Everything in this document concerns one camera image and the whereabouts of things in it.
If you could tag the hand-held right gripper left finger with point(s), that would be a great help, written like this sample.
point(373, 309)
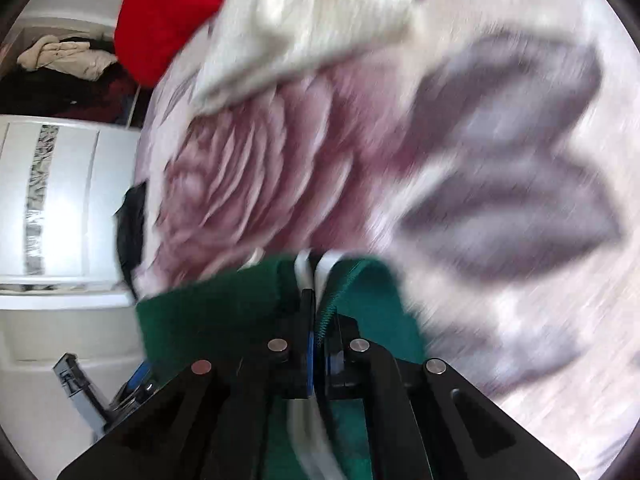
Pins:
point(306, 350)

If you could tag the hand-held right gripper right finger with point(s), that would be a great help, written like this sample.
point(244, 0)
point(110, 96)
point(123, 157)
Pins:
point(331, 362)

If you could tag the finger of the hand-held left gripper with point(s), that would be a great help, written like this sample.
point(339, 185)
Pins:
point(136, 379)

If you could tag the green varsity jacket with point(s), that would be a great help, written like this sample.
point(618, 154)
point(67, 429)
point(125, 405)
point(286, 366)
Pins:
point(210, 310)

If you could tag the black cloth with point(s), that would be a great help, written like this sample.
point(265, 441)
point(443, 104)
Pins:
point(131, 240)

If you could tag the purple floral blanket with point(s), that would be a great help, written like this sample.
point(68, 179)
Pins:
point(500, 185)

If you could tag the cream fleece cloth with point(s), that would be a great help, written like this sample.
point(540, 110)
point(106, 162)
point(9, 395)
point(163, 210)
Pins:
point(300, 30)

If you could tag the beige crumpled garment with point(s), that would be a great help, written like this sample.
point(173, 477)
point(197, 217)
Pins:
point(65, 57)

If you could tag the red quilt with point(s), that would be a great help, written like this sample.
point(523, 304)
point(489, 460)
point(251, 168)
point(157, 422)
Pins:
point(170, 15)

